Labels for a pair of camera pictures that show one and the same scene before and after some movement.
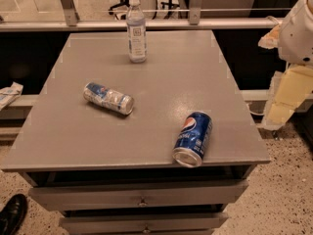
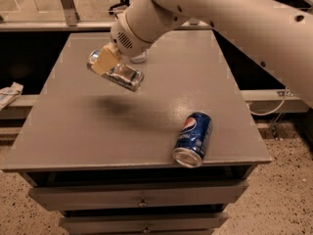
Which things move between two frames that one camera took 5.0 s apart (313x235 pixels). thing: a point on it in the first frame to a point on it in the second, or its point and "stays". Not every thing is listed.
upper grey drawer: [135, 196] stays
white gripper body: [297, 36] to [128, 37]
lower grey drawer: [141, 224] stays
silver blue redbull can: [109, 98] to [120, 73]
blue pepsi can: [193, 139] stays
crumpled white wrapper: [7, 94] stays
